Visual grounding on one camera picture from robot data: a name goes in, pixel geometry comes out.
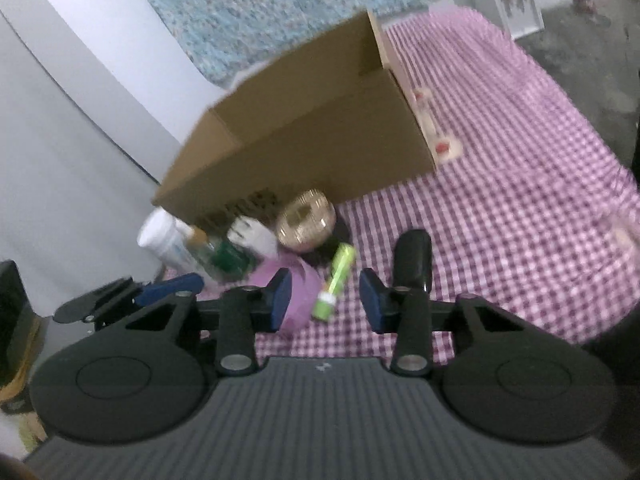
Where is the green tube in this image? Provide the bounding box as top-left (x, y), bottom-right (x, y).
top-left (311, 242), bottom-right (357, 322)

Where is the purple collapsible cup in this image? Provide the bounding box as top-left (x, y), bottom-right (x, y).
top-left (247, 255), bottom-right (323, 333)

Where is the wooden toy with red beads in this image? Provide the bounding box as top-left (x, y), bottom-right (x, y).
top-left (410, 85), bottom-right (463, 166)

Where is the black device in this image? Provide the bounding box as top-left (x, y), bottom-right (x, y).
top-left (0, 260), bottom-right (38, 391)

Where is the blue floral cloth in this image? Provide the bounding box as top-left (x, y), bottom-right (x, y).
top-left (132, 0), bottom-right (433, 86)

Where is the white plastic bottle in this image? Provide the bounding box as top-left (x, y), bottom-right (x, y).
top-left (137, 208), bottom-right (201, 273)

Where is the pink checked bed sheet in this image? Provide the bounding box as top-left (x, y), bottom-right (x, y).
top-left (255, 7), bottom-right (640, 366)

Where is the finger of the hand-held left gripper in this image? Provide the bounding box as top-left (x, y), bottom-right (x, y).
top-left (52, 272), bottom-right (206, 328)

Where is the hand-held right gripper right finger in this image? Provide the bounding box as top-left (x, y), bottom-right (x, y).
top-left (360, 267), bottom-right (526, 377)

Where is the green glass dropper bottle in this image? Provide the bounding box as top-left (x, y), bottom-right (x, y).
top-left (185, 225), bottom-right (253, 281)

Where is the slim black tube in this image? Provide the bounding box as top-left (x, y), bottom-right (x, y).
top-left (392, 229), bottom-right (433, 293)

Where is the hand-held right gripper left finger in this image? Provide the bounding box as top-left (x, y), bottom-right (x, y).
top-left (122, 267), bottom-right (293, 377)

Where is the brown cardboard box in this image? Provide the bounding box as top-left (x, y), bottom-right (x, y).
top-left (152, 10), bottom-right (441, 231)

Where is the round gold compact case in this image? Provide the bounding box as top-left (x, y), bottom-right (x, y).
top-left (275, 188), bottom-right (338, 251)

